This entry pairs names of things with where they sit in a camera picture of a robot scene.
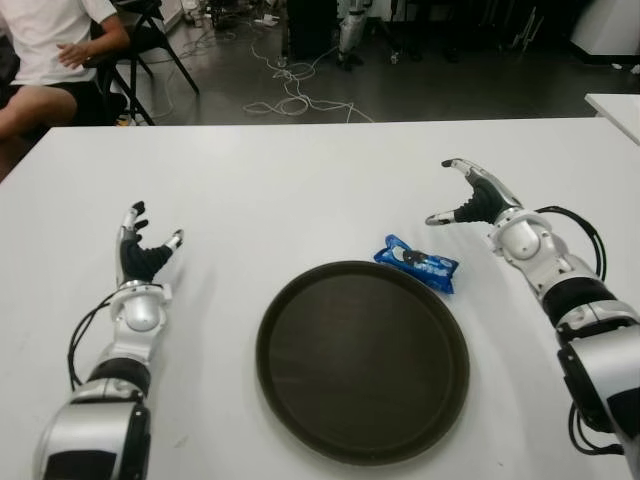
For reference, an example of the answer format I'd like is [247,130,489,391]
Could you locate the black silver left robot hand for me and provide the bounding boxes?
[113,200,185,287]

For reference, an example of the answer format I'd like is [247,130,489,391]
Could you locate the round dark brown tray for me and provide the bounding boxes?
[255,259,471,462]

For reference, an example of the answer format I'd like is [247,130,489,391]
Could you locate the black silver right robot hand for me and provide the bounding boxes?
[424,158,524,229]

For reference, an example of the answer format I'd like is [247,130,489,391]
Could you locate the blue Oreo cookie pack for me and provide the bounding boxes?
[373,233,460,297]

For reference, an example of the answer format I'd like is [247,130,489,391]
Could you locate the white side table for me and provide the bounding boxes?
[583,92,640,149]

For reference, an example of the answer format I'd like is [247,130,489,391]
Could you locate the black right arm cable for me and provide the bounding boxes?
[537,204,626,456]

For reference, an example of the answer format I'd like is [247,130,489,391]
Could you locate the silver humanoid robot legs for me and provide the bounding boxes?
[335,0,371,69]

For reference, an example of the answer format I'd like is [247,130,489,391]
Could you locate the seated person in white shirt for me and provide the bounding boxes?
[0,0,132,181]

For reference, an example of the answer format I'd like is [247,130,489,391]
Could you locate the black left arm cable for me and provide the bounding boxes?
[67,289,121,389]

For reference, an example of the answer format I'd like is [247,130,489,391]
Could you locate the white cabinet with black base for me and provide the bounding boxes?
[569,0,640,66]

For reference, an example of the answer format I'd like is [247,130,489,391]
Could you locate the black folding chair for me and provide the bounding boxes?
[82,0,201,126]

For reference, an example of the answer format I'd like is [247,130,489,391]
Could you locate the white tangled floor cable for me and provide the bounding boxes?
[242,29,374,124]

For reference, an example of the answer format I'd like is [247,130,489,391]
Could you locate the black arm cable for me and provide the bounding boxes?
[67,289,121,389]
[537,204,626,456]

